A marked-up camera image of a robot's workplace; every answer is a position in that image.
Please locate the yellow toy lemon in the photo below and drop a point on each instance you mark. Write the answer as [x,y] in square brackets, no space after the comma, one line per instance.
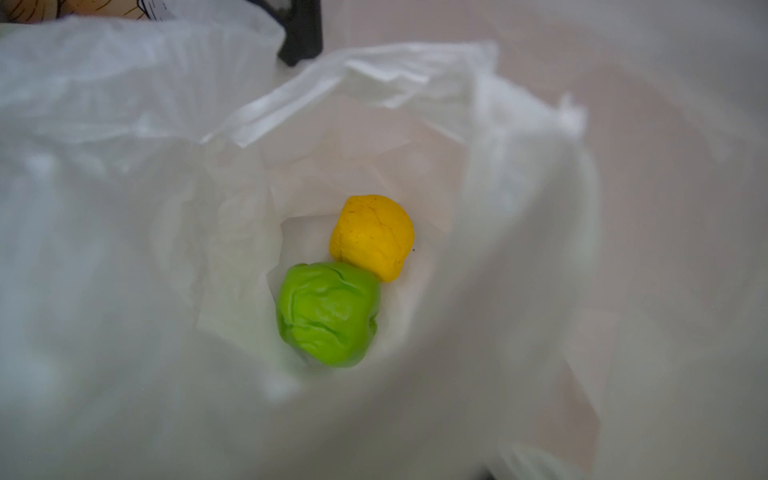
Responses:
[374,233]

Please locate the green toy fruit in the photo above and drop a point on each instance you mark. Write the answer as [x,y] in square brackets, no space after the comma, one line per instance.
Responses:
[328,310]

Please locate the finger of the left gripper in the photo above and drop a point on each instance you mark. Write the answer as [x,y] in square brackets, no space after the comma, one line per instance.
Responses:
[302,22]

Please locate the white plastic bag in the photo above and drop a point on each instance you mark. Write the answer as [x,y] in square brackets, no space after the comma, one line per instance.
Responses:
[586,296]

